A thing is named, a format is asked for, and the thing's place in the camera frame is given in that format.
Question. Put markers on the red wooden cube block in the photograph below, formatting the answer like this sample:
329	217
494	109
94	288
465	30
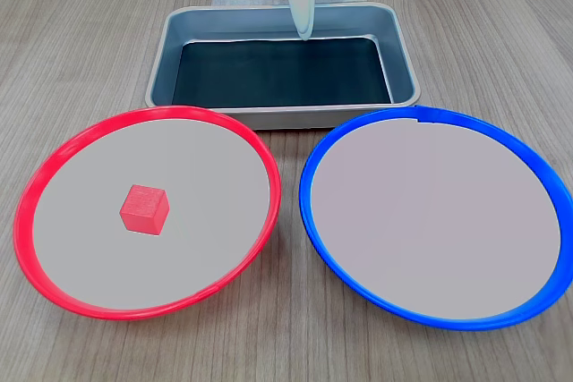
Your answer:
144	209

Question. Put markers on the black tray liner mat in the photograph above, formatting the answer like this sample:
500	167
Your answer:
277	73

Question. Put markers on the silver metal baking tray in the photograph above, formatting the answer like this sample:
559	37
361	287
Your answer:
157	82

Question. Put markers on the red-rimmed white dish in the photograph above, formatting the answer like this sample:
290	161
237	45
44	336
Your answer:
201	185

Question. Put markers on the blue-rimmed white dish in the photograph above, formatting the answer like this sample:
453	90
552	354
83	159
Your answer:
430	221

